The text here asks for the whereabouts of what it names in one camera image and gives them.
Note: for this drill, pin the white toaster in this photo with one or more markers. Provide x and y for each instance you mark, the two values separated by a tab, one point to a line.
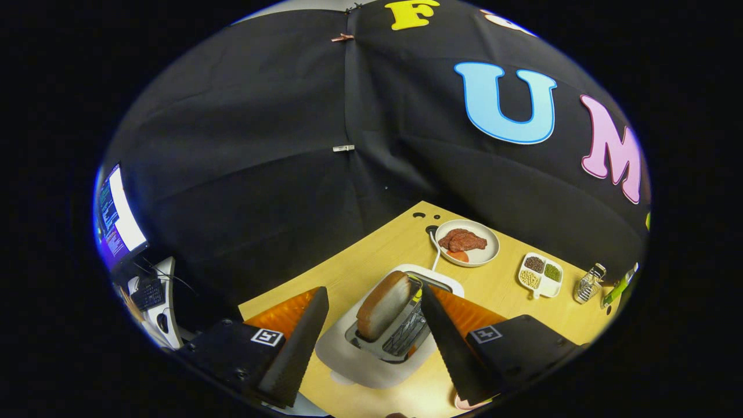
360	366

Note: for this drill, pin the lit computer monitor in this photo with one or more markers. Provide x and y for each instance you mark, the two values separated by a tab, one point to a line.
119	217

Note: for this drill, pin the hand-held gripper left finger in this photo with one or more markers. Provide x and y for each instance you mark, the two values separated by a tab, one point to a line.
296	354

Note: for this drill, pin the pink cloth clip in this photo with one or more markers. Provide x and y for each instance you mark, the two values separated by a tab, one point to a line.
342	38

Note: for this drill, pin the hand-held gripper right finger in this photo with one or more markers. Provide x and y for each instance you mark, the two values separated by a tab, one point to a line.
450	348

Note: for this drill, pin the black backdrop cloth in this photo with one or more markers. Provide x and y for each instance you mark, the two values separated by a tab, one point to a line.
261	145

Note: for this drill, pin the brown meat steak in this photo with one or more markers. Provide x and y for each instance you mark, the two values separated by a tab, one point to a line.
461	240

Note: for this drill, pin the beige round plate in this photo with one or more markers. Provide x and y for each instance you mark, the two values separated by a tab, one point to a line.
486	252

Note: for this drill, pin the green label drink bottle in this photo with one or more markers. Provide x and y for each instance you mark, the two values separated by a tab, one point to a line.
616	288

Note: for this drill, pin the pink round plate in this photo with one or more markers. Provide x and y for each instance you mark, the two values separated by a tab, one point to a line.
464	403

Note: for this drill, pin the black computer keyboard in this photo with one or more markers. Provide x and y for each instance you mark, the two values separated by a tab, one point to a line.
148	294

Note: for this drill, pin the white cloth clip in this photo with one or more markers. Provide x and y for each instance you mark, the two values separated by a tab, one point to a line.
343	148

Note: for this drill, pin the white side desk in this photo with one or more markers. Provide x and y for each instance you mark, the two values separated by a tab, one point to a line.
171	325

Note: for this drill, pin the white divided condiment dish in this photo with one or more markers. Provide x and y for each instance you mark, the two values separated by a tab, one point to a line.
548	286

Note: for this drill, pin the plain bread slice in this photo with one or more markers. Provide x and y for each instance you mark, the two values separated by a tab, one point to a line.
383	305

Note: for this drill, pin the orange carrot slice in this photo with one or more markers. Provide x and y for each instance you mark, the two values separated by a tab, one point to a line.
457	256

